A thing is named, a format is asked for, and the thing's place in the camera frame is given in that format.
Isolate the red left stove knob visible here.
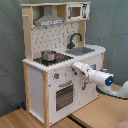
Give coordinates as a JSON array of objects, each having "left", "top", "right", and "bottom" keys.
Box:
[{"left": 54, "top": 73, "right": 60, "bottom": 79}]

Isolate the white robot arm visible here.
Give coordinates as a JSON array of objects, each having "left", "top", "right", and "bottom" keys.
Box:
[{"left": 72, "top": 62, "right": 128, "bottom": 99}]

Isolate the grey toy sink basin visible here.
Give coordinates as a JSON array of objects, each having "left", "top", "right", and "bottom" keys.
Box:
[{"left": 66, "top": 47, "right": 94, "bottom": 56}]

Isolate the white wooden toy kitchen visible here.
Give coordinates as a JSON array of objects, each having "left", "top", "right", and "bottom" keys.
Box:
[{"left": 22, "top": 2, "right": 105, "bottom": 127}]

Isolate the white oven door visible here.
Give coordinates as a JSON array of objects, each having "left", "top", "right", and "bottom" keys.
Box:
[{"left": 48, "top": 78, "right": 80, "bottom": 118}]

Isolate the grey range hood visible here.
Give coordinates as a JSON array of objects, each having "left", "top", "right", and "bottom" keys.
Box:
[{"left": 33, "top": 5, "right": 64, "bottom": 27}]

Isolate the black toy stovetop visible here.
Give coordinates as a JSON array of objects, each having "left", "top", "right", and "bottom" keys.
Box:
[{"left": 35, "top": 53, "right": 71, "bottom": 67}]

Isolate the white toy microwave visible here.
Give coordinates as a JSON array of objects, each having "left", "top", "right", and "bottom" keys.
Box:
[{"left": 66, "top": 3, "right": 90, "bottom": 21}]

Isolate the white fridge door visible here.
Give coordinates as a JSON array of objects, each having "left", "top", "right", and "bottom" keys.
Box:
[{"left": 79, "top": 55, "right": 102, "bottom": 106}]

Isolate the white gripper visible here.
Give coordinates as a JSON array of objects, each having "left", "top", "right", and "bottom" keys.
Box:
[{"left": 72, "top": 62, "right": 92, "bottom": 79}]

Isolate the black toy faucet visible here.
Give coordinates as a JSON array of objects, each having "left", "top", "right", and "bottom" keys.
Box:
[{"left": 67, "top": 33, "right": 83, "bottom": 49}]

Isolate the silver toy pot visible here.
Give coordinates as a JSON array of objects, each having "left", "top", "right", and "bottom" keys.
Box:
[{"left": 41, "top": 50, "right": 57, "bottom": 61}]

